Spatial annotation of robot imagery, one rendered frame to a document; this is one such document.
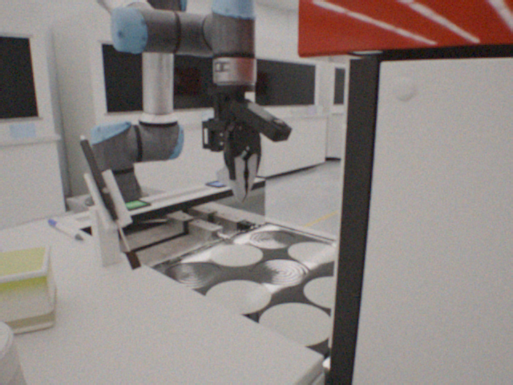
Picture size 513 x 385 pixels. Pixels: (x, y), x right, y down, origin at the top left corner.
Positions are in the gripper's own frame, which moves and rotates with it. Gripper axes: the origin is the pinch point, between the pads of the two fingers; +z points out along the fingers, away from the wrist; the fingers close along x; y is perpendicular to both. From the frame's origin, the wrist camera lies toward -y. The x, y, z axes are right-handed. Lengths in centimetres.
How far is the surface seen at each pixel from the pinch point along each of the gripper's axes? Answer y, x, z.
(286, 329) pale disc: -20.4, 15.6, 11.3
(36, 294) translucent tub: -6.6, 39.7, 0.6
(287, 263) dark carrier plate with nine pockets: -9.2, -1.1, 11.4
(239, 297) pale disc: -10.1, 13.4, 11.3
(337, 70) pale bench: 281, -593, -66
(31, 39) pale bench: 302, -80, -68
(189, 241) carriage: 16.7, -0.3, 13.2
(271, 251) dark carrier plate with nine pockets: -3.8, -3.4, 11.2
